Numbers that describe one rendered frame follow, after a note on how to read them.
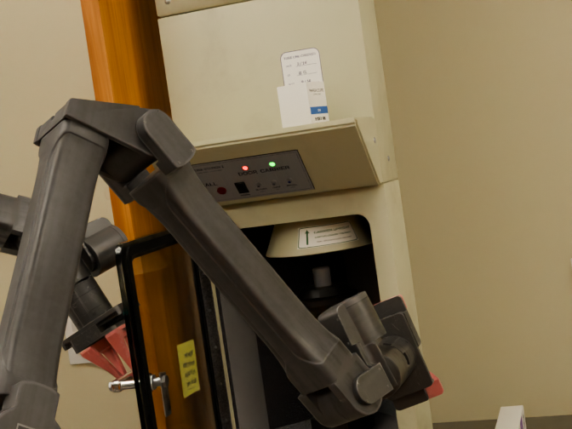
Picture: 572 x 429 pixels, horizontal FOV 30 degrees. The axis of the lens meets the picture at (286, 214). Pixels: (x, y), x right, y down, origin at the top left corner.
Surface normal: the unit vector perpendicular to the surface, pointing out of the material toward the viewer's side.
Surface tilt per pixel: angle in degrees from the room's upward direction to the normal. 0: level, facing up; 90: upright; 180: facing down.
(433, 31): 90
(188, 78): 90
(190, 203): 78
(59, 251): 71
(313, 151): 135
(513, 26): 90
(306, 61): 90
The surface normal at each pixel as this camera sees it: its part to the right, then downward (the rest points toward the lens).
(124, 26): 0.94, -0.12
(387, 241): -0.30, 0.09
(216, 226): 0.60, -0.33
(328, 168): -0.11, 0.77
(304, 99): -0.53, 0.12
